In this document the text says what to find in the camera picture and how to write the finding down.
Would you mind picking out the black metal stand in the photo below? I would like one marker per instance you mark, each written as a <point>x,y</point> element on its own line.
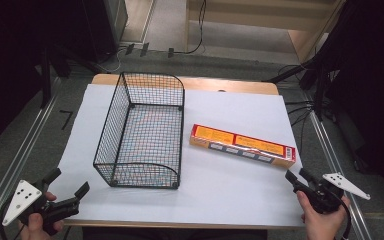
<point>319,90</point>
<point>45,80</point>

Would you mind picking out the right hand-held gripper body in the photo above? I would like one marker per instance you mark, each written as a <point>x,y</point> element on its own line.
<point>326,198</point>

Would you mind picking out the grey cabinet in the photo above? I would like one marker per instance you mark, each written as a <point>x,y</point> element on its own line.
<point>116,18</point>

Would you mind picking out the person's right hand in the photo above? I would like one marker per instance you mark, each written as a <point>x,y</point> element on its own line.
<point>323,225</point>

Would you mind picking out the person's left hand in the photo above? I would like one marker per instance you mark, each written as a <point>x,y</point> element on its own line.
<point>35,230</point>

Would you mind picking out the long orange and red box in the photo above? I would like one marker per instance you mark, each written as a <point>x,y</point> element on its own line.
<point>243,144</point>

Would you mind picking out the light wooden shelf unit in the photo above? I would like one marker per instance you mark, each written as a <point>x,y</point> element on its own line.
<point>246,18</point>

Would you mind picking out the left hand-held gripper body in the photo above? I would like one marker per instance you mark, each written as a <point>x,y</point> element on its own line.
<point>25,196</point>

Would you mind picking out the metal floor rail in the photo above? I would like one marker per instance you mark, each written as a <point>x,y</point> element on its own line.
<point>330,156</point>
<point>23,146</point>

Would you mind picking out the black curtain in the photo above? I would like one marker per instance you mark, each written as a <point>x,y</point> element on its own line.
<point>23,50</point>
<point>373,83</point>

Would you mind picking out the white table cover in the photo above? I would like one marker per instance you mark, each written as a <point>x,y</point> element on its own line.
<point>233,196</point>

